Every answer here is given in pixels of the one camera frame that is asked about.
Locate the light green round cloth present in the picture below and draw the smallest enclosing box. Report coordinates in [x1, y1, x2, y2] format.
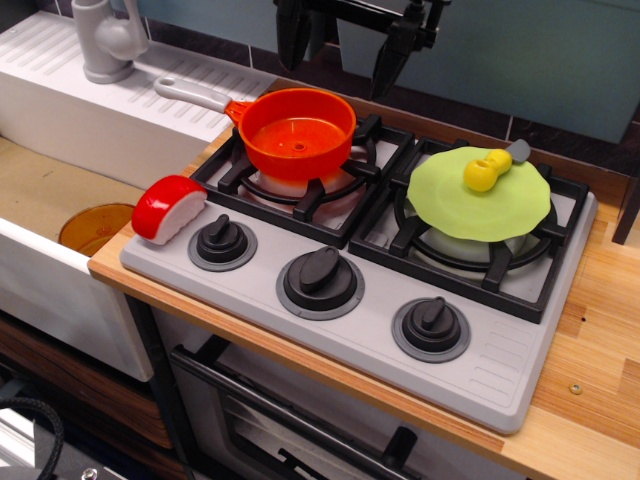
[407, 147, 551, 242]

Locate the black stove knob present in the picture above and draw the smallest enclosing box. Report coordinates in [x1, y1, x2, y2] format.
[188, 214, 258, 272]
[276, 246, 365, 321]
[391, 297, 471, 364]

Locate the black burner grate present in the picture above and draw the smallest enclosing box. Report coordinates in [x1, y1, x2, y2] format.
[191, 114, 415, 248]
[348, 137, 597, 324]

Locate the grey toy stove top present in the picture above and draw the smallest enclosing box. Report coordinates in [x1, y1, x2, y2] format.
[118, 112, 599, 435]

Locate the right black stove knob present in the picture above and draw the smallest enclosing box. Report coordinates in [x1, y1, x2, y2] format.
[391, 297, 471, 364]

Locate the black braided cable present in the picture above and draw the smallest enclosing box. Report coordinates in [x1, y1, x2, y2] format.
[0, 397, 66, 480]

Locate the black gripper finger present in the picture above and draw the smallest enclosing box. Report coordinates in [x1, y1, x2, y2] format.
[370, 20, 416, 99]
[274, 0, 312, 71]

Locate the amber plastic bowl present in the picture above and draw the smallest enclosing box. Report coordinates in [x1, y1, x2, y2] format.
[58, 203, 134, 257]

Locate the white toy sink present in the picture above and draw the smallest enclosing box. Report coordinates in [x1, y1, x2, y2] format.
[1, 12, 273, 382]

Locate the grey toy faucet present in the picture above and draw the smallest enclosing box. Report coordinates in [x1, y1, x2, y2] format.
[71, 0, 149, 84]

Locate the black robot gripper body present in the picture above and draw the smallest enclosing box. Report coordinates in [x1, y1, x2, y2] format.
[306, 1, 450, 49]

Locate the toy oven door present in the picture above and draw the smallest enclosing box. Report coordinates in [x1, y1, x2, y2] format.
[167, 336, 520, 479]

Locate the right black burner grate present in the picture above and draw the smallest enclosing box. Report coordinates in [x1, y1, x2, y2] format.
[348, 137, 597, 324]

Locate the middle black stove knob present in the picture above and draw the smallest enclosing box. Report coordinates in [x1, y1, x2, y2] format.
[276, 246, 365, 321]

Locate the left black stove knob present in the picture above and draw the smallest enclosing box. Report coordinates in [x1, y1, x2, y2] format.
[188, 214, 258, 272]

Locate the left black burner grate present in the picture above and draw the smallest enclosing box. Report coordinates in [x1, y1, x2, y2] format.
[191, 114, 415, 248]

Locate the orange toy saucepan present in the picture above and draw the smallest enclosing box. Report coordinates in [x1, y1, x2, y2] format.
[154, 77, 357, 182]

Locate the teal cabinet box left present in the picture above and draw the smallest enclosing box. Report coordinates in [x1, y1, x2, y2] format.
[138, 0, 277, 56]

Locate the yellow handled toy spatula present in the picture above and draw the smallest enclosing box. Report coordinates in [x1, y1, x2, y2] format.
[463, 139, 531, 193]

